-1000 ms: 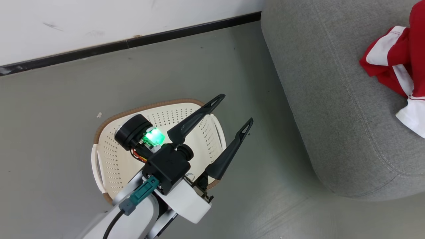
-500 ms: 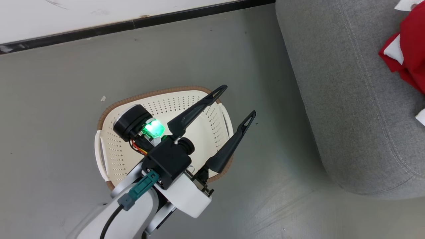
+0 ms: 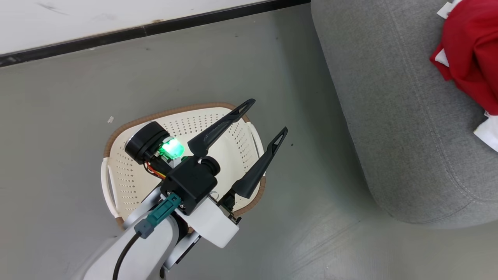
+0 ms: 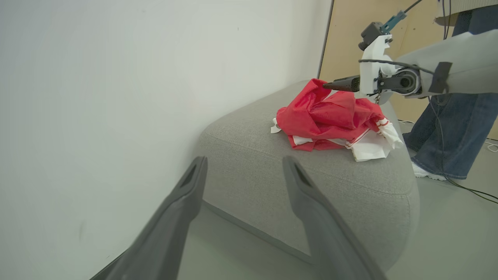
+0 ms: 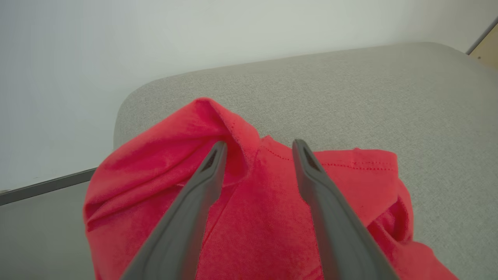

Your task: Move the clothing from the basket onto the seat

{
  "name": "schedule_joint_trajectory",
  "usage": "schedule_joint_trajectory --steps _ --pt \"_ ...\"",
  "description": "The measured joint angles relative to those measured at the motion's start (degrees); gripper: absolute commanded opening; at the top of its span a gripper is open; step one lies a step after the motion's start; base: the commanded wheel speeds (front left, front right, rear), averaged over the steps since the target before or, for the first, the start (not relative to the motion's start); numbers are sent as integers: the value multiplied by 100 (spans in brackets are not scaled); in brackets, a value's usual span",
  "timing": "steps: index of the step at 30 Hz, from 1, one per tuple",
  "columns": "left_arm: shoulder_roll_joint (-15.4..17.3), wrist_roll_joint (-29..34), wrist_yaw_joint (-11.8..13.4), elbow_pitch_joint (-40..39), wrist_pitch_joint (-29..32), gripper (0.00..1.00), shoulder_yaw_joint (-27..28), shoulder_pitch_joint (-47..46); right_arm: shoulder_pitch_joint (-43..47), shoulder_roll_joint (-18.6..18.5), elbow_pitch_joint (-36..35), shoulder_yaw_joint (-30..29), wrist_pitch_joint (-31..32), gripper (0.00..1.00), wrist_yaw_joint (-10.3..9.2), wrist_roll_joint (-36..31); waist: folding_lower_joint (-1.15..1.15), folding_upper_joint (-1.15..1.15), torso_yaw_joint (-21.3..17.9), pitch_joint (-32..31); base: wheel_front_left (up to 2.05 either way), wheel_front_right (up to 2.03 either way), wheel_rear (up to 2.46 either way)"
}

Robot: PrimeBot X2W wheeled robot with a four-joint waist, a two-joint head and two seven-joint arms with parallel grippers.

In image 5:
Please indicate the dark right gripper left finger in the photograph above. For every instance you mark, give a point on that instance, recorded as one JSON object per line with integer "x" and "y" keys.
{"x": 183, "y": 221}

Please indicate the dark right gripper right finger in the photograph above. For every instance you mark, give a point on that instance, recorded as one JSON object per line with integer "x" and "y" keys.
{"x": 334, "y": 225}

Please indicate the plain red garment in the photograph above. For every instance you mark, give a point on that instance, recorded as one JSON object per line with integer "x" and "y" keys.
{"x": 264, "y": 217}

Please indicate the dark grey baseboard strip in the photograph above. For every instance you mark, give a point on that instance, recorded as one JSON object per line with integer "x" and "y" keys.
{"x": 42, "y": 186}

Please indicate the wooden furniture panel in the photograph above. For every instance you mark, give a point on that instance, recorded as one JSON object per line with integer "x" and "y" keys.
{"x": 488, "y": 46}

